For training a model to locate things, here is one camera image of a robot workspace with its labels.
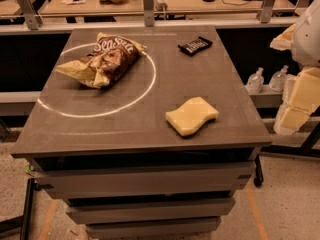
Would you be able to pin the foam padded gripper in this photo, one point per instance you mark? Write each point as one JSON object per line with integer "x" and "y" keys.
{"x": 308, "y": 39}

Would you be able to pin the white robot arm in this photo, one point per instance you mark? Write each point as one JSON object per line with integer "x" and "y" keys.
{"x": 301, "y": 96}

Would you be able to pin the right clear sanitizer bottle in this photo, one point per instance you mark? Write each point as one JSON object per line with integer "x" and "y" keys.
{"x": 277, "y": 80}

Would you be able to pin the clear sanitizer bottle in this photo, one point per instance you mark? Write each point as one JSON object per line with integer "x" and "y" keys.
{"x": 277, "y": 80}
{"x": 255, "y": 82}

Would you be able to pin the left clear sanitizer bottle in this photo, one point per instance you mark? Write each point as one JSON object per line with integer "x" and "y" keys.
{"x": 255, "y": 82}

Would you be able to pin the yellow wavy sponge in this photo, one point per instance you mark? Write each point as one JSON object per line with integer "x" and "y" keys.
{"x": 191, "y": 116}

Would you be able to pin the white power strip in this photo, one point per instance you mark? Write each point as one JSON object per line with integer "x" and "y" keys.
{"x": 160, "y": 5}

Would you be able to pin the brown sea salt chip bag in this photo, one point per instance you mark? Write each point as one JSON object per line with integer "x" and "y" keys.
{"x": 111, "y": 57}

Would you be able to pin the grey drawer cabinet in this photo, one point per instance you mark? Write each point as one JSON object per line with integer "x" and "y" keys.
{"x": 147, "y": 194}

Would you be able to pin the right metal bracket post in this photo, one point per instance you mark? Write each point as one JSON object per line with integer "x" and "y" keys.
{"x": 265, "y": 12}

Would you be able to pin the metal bracket post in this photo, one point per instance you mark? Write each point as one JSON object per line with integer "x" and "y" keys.
{"x": 32, "y": 19}
{"x": 148, "y": 13}
{"x": 265, "y": 12}

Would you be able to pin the middle metal bracket post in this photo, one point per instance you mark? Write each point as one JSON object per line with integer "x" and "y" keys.
{"x": 148, "y": 13}

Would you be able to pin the left metal bracket post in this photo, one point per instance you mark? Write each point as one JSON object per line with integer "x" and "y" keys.
{"x": 32, "y": 19}

